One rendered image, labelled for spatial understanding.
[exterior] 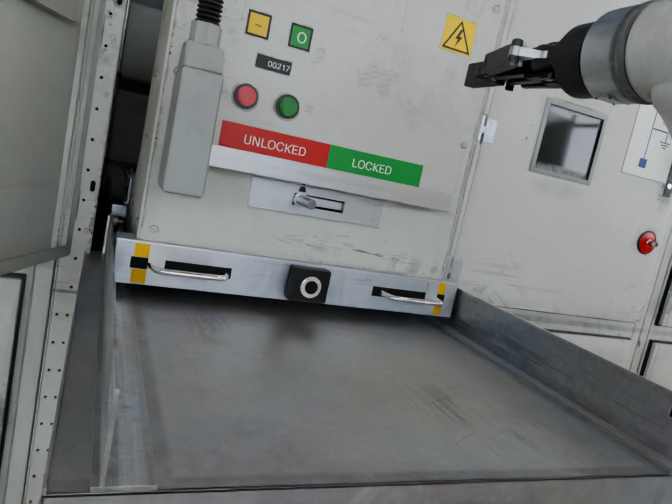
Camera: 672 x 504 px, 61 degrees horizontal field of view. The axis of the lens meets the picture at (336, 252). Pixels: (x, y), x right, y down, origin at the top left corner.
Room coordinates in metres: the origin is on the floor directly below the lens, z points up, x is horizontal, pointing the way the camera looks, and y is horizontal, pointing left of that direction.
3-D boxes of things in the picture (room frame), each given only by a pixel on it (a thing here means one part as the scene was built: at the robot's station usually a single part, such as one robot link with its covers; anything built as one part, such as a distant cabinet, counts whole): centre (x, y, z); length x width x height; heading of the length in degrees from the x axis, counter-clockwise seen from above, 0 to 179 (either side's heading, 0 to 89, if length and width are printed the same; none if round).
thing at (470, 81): (0.77, -0.14, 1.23); 0.07 x 0.01 x 0.03; 23
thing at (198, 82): (0.69, 0.20, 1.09); 0.08 x 0.05 x 0.17; 24
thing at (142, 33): (1.62, 0.38, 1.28); 0.58 x 0.02 x 0.19; 114
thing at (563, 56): (0.63, -0.21, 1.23); 0.09 x 0.08 x 0.07; 23
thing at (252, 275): (0.85, 0.05, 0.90); 0.54 x 0.05 x 0.06; 114
